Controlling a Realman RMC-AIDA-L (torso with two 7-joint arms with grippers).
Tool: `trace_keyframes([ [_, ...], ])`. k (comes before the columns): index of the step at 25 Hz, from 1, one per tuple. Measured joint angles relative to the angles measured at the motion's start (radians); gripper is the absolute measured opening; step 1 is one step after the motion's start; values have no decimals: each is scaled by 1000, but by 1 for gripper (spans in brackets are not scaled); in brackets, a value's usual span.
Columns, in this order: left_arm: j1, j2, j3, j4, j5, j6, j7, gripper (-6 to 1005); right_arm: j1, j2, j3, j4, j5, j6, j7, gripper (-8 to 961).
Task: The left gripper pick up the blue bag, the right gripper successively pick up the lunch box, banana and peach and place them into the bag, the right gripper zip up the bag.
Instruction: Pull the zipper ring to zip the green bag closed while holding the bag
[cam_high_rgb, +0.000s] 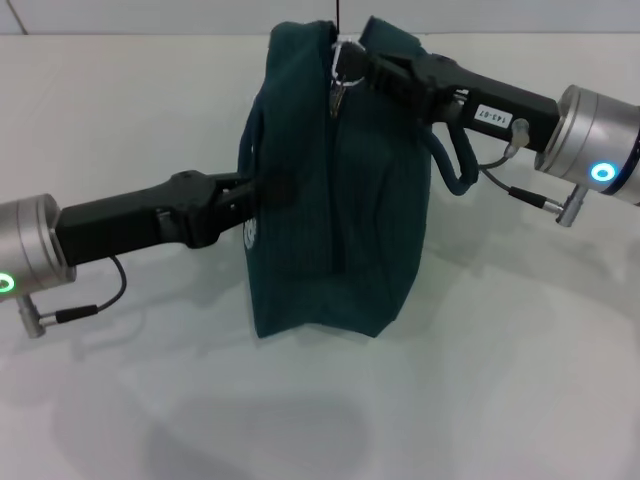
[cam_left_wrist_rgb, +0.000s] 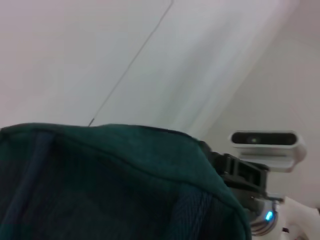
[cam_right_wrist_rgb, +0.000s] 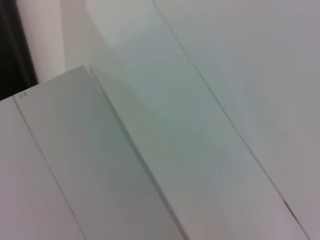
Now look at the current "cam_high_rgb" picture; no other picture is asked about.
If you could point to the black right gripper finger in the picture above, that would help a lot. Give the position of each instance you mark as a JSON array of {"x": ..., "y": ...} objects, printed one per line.
[
  {"x": 392, "y": 65},
  {"x": 395, "y": 92}
]

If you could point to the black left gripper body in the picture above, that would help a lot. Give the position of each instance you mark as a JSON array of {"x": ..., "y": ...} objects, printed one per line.
[{"x": 135, "y": 220}]

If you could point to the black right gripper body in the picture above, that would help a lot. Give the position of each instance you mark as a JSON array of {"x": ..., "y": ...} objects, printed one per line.
[{"x": 480, "y": 100}]

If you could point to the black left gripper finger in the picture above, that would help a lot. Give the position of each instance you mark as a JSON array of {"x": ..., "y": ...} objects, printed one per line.
[
  {"x": 265, "y": 187},
  {"x": 237, "y": 217}
]

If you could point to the dark teal insulated lunch bag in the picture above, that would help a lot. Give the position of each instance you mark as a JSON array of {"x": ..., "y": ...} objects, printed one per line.
[{"x": 340, "y": 225}]

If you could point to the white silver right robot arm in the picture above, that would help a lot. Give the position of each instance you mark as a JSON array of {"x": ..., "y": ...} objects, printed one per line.
[{"x": 595, "y": 140}]

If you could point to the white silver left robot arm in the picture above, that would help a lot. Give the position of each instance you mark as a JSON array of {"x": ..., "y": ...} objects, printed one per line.
[{"x": 30, "y": 245}]

